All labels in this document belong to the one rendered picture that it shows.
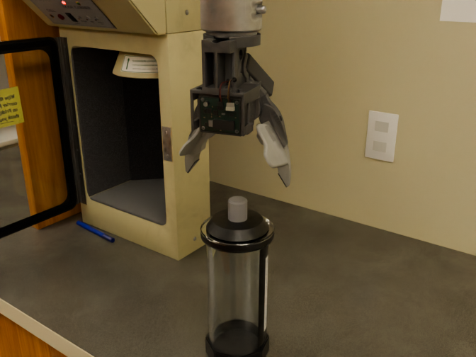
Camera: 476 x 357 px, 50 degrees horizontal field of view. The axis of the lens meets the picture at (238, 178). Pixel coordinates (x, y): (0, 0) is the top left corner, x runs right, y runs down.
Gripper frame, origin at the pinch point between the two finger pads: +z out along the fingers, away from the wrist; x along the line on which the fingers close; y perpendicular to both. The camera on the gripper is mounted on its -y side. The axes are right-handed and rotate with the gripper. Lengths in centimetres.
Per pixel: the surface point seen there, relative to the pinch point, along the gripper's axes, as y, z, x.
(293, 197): -62, 30, -8
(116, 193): -33, 23, -44
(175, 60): -23.4, -11.9, -21.6
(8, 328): -2, 42, -52
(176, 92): -23.4, -5.9, -21.6
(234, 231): 3.8, 6.4, 1.0
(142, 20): -17.1, -19.3, -24.3
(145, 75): -26.8, -7.9, -30.3
